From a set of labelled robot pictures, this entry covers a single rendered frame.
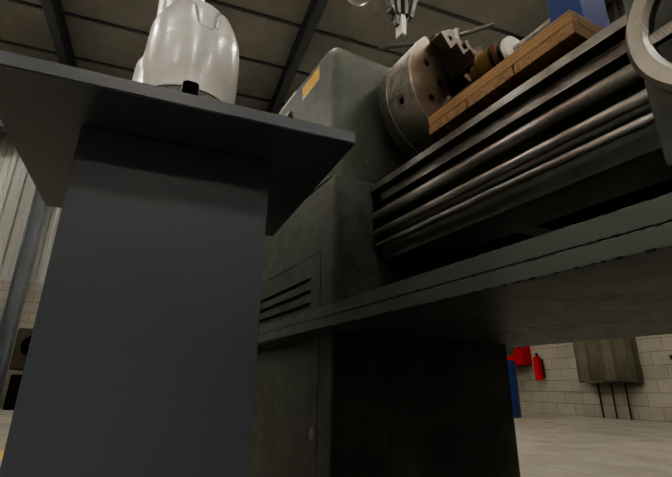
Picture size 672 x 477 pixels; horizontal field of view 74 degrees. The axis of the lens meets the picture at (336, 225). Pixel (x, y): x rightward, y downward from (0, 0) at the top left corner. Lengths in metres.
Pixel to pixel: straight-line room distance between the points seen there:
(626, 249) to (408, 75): 0.72
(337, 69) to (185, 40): 0.47
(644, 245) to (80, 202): 0.59
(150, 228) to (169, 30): 0.37
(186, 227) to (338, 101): 0.61
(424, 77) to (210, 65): 0.49
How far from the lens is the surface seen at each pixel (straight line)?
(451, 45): 1.14
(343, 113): 1.10
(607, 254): 0.45
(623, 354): 8.67
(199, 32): 0.84
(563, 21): 0.75
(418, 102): 1.03
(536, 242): 0.50
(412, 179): 0.93
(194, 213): 0.63
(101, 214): 0.62
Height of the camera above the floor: 0.42
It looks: 20 degrees up
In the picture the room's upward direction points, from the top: 1 degrees clockwise
